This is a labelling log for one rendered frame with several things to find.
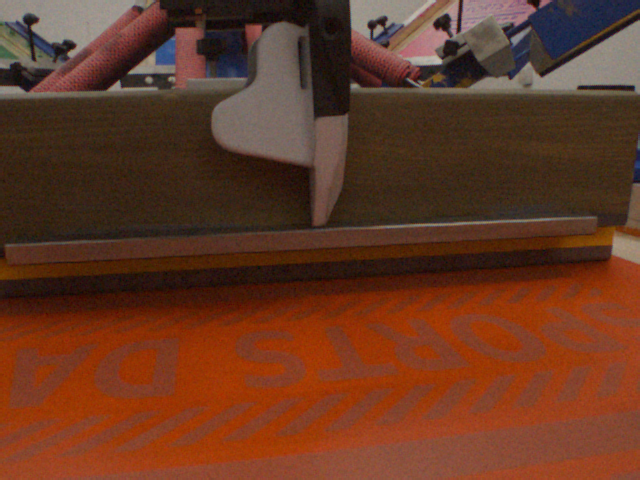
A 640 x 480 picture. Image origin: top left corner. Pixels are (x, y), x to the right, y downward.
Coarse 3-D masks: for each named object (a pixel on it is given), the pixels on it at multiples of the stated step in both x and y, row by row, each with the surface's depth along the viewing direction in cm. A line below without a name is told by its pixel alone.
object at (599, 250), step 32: (416, 256) 32; (448, 256) 32; (480, 256) 33; (512, 256) 33; (544, 256) 33; (576, 256) 34; (608, 256) 34; (0, 288) 28; (32, 288) 29; (64, 288) 29; (96, 288) 29; (128, 288) 30; (160, 288) 30
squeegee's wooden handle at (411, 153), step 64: (0, 128) 25; (64, 128) 26; (128, 128) 26; (192, 128) 27; (384, 128) 29; (448, 128) 29; (512, 128) 30; (576, 128) 30; (0, 192) 26; (64, 192) 27; (128, 192) 27; (192, 192) 28; (256, 192) 28; (384, 192) 29; (448, 192) 30; (512, 192) 31; (576, 192) 32; (0, 256) 27
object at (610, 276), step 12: (552, 264) 34; (564, 264) 34; (576, 264) 34; (588, 264) 34; (600, 264) 34; (612, 264) 34; (624, 264) 34; (636, 264) 34; (360, 276) 32; (372, 276) 32; (576, 276) 32; (588, 276) 31; (600, 276) 31; (612, 276) 31; (624, 276) 31; (636, 276) 31; (600, 288) 29; (612, 288) 29; (624, 288) 29; (636, 288) 29; (624, 300) 28; (636, 300) 28
